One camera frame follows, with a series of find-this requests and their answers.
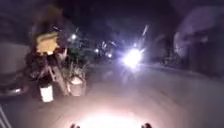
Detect yellow sign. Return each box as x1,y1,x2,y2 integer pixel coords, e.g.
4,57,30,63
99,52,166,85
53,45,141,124
35,31,61,56

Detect white bucket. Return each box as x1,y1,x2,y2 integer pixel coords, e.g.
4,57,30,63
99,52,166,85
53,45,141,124
39,84,55,103

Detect grey asphalt road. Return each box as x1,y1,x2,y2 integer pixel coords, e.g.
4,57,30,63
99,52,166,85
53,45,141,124
6,61,224,128

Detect dark building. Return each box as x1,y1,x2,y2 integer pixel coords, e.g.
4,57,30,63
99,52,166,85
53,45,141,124
173,6,224,80

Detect potted plant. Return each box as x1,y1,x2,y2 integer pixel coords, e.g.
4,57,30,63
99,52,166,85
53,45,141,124
67,63,88,98

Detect robot's own part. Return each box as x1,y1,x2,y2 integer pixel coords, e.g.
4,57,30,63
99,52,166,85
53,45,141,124
141,122,153,128
69,123,81,128

